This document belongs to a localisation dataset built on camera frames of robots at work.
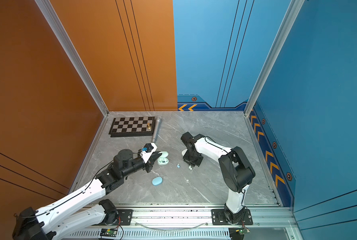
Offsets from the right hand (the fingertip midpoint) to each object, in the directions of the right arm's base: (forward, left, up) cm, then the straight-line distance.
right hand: (186, 164), depth 89 cm
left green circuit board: (-33, +38, -5) cm, 51 cm away
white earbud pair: (-2, -2, +1) cm, 3 cm away
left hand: (-2, +13, +18) cm, 23 cm away
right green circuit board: (-32, -26, -3) cm, 42 cm away
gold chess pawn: (+28, +27, +3) cm, 39 cm away
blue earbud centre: (0, +5, -2) cm, 6 cm away
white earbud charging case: (+9, +2, 0) cm, 9 cm away
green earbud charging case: (-5, +12, +16) cm, 20 cm away
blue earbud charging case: (-10, +17, 0) cm, 20 cm away
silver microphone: (+33, +21, 0) cm, 39 cm away
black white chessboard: (+29, +39, +2) cm, 48 cm away
